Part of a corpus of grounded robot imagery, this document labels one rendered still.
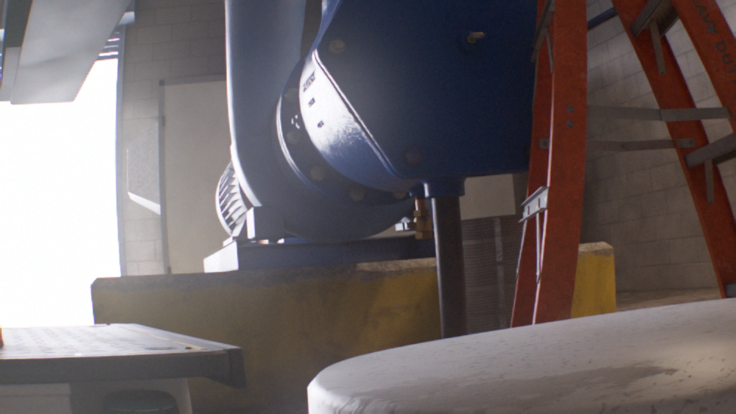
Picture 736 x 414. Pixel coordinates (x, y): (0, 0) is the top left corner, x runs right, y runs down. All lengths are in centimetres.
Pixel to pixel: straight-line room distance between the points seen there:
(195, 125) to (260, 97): 378
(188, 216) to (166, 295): 390
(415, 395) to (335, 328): 227
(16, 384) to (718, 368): 78
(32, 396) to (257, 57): 197
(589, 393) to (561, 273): 103
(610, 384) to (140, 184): 655
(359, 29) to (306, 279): 103
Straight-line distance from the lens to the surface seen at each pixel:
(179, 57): 816
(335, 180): 233
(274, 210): 262
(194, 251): 630
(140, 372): 90
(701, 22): 138
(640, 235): 678
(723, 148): 145
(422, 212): 197
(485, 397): 21
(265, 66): 267
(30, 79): 140
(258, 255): 312
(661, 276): 653
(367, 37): 164
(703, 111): 133
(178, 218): 631
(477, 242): 229
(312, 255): 315
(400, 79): 163
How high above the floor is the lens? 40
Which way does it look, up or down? 4 degrees up
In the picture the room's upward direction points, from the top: 4 degrees counter-clockwise
